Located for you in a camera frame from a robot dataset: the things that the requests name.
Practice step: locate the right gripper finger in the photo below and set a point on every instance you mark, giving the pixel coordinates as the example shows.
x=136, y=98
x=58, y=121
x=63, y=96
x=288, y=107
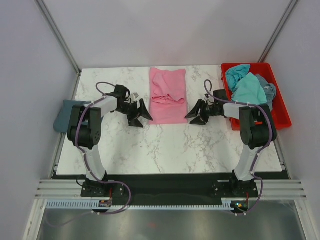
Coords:
x=198, y=121
x=195, y=110

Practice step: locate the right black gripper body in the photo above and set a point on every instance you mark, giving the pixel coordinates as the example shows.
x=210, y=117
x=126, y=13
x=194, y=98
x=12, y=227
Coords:
x=208, y=111

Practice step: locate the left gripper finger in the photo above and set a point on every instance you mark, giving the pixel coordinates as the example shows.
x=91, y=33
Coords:
x=143, y=110
x=135, y=123

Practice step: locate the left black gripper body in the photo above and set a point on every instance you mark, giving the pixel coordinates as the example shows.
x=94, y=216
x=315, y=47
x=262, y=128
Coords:
x=131, y=110

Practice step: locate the pink t shirt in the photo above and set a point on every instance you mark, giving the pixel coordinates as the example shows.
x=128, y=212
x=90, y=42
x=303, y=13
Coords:
x=168, y=96

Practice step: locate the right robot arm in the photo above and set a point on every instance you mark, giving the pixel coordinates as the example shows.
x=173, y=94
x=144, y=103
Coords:
x=257, y=128

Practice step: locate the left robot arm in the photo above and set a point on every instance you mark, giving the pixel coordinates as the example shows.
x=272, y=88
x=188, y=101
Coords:
x=85, y=126

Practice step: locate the teal t shirt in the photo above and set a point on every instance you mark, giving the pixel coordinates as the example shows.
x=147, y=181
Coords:
x=245, y=86

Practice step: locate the grey blue t shirt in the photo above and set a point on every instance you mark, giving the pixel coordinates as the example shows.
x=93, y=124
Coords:
x=270, y=90

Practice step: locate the red plastic bin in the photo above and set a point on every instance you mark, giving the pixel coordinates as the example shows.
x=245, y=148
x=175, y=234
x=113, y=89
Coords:
x=279, y=112

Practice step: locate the folded dark blue t shirt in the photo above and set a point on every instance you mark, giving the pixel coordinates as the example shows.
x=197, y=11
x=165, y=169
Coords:
x=61, y=122

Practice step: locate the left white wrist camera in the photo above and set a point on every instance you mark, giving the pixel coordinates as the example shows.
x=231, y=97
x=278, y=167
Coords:
x=134, y=96

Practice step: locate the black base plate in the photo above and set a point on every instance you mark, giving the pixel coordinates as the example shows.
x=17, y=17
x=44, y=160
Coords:
x=122, y=178

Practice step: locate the right corner aluminium post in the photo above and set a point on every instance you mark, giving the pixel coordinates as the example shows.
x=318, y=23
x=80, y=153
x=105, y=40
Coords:
x=278, y=29

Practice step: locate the corner aluminium post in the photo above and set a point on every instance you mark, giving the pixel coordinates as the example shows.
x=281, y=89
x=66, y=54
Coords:
x=278, y=29
x=58, y=35

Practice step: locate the aluminium frame rail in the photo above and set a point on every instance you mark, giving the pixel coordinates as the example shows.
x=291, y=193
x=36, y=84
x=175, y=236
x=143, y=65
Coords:
x=221, y=189

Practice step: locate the white slotted cable duct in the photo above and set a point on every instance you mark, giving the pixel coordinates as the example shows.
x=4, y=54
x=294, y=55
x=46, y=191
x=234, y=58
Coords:
x=107, y=204

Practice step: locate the left corner aluminium post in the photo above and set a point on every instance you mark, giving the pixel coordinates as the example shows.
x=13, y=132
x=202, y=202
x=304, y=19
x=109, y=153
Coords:
x=58, y=35

